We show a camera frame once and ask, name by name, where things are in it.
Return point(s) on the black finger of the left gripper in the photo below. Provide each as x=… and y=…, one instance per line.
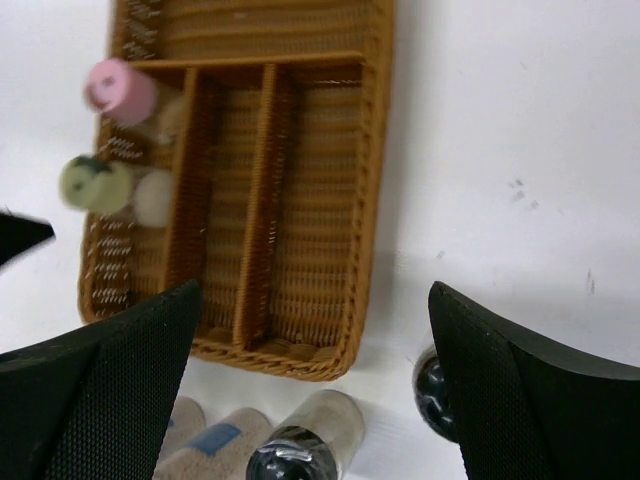
x=20, y=234

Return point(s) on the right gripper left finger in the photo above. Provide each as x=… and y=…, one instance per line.
x=95, y=403

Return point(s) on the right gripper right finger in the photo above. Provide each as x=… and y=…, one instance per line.
x=528, y=407

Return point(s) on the silver cap blue label bottle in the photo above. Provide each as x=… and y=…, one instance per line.
x=186, y=420

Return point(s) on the black cap jar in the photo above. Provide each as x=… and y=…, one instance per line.
x=317, y=441
x=431, y=395

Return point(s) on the yellow cap spice bottle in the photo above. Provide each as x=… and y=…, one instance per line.
x=117, y=190

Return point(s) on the grey cap blue label bottle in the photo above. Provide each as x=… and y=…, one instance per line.
x=219, y=452

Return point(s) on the pink cap spice bottle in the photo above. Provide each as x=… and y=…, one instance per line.
x=135, y=101

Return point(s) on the black cap jar front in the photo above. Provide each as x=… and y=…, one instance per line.
x=317, y=441

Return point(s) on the brown wicker divided basket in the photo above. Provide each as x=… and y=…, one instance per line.
x=277, y=167

